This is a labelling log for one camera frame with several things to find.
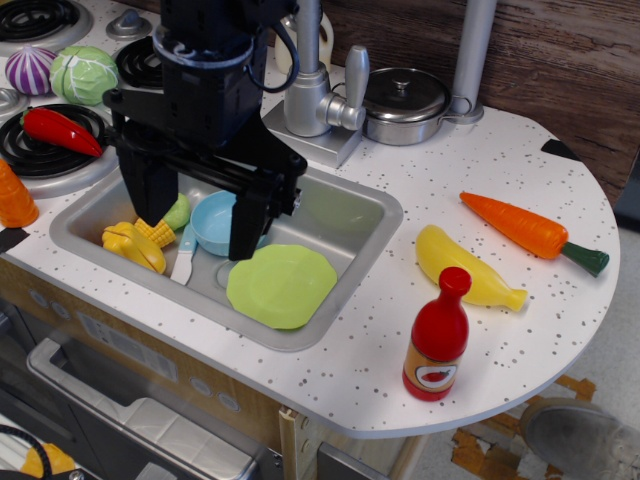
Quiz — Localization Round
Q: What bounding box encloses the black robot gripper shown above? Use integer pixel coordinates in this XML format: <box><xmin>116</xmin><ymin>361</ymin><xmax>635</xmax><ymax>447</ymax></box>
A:
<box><xmin>103</xmin><ymin>62</ymin><xmax>307</xmax><ymax>260</ymax></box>

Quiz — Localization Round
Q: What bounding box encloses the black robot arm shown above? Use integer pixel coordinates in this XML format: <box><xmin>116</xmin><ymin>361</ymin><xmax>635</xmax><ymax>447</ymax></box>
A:
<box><xmin>103</xmin><ymin>1</ymin><xmax>307</xmax><ymax>260</ymax></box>

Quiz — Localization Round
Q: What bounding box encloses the light green plastic plate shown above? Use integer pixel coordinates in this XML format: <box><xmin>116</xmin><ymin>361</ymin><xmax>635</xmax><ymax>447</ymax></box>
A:
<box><xmin>226</xmin><ymin>244</ymin><xmax>338</xmax><ymax>330</ymax></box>

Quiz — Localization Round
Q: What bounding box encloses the yellow toy banana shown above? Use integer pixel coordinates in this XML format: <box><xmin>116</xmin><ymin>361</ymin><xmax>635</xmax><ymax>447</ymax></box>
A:
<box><xmin>415</xmin><ymin>224</ymin><xmax>529</xmax><ymax>313</ymax></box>

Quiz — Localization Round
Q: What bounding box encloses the light blue plastic bowl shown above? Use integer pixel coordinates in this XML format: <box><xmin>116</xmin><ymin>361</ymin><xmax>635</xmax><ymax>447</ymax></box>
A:
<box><xmin>190</xmin><ymin>191</ymin><xmax>236</xmax><ymax>257</ymax></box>

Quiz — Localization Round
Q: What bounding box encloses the yellow toy corn cob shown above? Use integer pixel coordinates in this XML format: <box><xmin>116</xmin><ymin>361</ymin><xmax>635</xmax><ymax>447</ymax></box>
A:
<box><xmin>134</xmin><ymin>193</ymin><xmax>191</xmax><ymax>248</ymax></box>

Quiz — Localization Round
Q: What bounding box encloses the silver toy sink basin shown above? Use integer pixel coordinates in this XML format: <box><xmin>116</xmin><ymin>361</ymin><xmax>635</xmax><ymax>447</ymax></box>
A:
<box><xmin>50</xmin><ymin>169</ymin><xmax>403</xmax><ymax>351</ymax></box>

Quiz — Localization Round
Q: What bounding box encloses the silver toy faucet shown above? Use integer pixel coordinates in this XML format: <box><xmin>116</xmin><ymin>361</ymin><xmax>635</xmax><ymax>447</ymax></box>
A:
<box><xmin>264</xmin><ymin>1</ymin><xmax>370</xmax><ymax>168</ymax></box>

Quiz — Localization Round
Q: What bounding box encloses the black middle stove burner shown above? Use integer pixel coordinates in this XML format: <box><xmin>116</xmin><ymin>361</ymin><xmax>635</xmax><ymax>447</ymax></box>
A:
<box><xmin>115</xmin><ymin>36</ymin><xmax>163</xmax><ymax>90</ymax></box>

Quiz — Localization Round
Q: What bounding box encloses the black stove burner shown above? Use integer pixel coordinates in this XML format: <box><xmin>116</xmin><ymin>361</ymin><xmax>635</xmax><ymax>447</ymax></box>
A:
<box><xmin>115</xmin><ymin>36</ymin><xmax>163</xmax><ymax>90</ymax></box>
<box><xmin>1</xmin><ymin>0</ymin><xmax>93</xmax><ymax>57</ymax></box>
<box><xmin>1</xmin><ymin>104</ymin><xmax>118</xmax><ymax>199</ymax></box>

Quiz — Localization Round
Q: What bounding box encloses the red toy chili pepper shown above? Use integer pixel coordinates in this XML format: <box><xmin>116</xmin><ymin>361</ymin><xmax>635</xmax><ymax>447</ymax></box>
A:
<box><xmin>20</xmin><ymin>107</ymin><xmax>103</xmax><ymax>157</ymax></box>

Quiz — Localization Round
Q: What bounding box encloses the cream toy milk jug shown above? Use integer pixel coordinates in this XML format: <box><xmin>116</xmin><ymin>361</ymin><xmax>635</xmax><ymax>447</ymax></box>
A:
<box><xmin>274</xmin><ymin>13</ymin><xmax>334</xmax><ymax>74</ymax></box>

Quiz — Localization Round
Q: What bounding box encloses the green toy cabbage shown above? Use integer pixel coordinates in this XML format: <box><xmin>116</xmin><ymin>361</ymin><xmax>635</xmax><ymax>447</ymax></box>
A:
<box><xmin>49</xmin><ymin>46</ymin><xmax>119</xmax><ymax>106</ymax></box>

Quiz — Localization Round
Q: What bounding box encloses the black front stove burner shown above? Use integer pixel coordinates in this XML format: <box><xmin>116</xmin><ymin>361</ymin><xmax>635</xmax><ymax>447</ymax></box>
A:
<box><xmin>1</xmin><ymin>104</ymin><xmax>118</xmax><ymax>199</ymax></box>

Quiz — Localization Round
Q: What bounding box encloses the orange toy juice bottle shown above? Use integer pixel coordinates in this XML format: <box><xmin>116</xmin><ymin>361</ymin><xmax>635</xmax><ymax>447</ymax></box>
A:
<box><xmin>1</xmin><ymin>160</ymin><xmax>39</xmax><ymax>228</ymax></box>

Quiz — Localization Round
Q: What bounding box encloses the silver stove knob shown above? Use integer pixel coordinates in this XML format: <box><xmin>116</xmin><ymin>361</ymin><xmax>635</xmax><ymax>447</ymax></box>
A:
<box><xmin>106</xmin><ymin>8</ymin><xmax>152</xmax><ymax>41</ymax></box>

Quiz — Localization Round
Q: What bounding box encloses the purple toy onion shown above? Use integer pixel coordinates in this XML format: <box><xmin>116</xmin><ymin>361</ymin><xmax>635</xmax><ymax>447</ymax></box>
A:
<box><xmin>5</xmin><ymin>45</ymin><xmax>57</xmax><ymax>96</ymax></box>

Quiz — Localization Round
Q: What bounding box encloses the silver pot with lid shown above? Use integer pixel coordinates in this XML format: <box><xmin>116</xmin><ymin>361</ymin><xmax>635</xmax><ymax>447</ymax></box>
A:
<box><xmin>362</xmin><ymin>67</ymin><xmax>463</xmax><ymax>146</ymax></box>

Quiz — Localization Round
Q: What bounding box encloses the black back stove burner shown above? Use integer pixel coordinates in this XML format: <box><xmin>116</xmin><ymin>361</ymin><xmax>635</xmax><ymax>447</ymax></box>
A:
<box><xmin>1</xmin><ymin>0</ymin><xmax>93</xmax><ymax>57</ymax></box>

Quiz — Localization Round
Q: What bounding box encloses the red toy ketchup bottle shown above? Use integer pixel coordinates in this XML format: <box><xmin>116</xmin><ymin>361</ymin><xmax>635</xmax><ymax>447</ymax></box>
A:
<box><xmin>402</xmin><ymin>267</ymin><xmax>472</xmax><ymax>401</ymax></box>

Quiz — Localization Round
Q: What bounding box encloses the grey vertical support pole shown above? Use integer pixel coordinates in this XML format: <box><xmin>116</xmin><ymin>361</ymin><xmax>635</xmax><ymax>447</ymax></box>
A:
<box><xmin>449</xmin><ymin>0</ymin><xmax>497</xmax><ymax>125</ymax></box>

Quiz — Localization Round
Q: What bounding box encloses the orange toy carrot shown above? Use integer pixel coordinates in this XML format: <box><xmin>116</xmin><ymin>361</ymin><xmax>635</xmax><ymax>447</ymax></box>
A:
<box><xmin>459</xmin><ymin>192</ymin><xmax>610</xmax><ymax>278</ymax></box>

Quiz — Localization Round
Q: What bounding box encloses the black tape patch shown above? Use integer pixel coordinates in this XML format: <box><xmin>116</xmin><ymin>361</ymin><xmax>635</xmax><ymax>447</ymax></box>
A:
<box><xmin>541</xmin><ymin>139</ymin><xmax>580</xmax><ymax>161</ymax></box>

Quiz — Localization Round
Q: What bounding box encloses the grey shoe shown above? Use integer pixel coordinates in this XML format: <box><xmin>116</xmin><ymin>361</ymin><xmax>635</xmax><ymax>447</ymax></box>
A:
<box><xmin>520</xmin><ymin>398</ymin><xmax>639</xmax><ymax>479</ymax></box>

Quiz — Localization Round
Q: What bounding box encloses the toy knife blue handle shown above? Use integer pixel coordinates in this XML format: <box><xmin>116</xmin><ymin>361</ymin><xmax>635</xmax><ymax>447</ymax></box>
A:
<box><xmin>170</xmin><ymin>223</ymin><xmax>197</xmax><ymax>285</ymax></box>

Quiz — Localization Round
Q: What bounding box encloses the black cable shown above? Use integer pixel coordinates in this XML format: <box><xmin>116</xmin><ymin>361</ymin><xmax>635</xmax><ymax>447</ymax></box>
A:
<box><xmin>0</xmin><ymin>424</ymin><xmax>53</xmax><ymax>480</ymax></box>

